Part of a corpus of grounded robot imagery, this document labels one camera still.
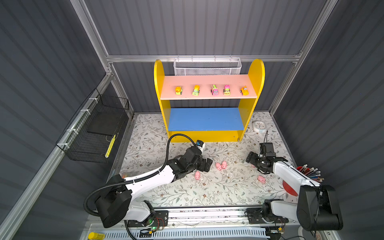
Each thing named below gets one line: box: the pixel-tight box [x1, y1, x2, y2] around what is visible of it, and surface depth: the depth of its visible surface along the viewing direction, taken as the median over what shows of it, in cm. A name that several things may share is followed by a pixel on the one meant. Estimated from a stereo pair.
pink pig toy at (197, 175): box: [195, 170, 201, 180], surface depth 88 cm
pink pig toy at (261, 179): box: [257, 175, 266, 184], surface depth 86 cm
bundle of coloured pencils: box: [296, 164, 325, 184], surface depth 75 cm
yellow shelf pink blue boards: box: [153, 59, 265, 143], surface depth 80 cm
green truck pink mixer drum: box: [223, 84, 231, 96], surface depth 74 cm
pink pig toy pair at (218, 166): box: [215, 162, 222, 171], surface depth 92 cm
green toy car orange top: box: [192, 85, 201, 96], surface depth 74 cm
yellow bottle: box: [87, 232, 106, 240], surface depth 64 cm
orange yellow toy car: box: [239, 85, 250, 96], surface depth 74 cm
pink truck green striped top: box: [210, 84, 220, 96], surface depth 74 cm
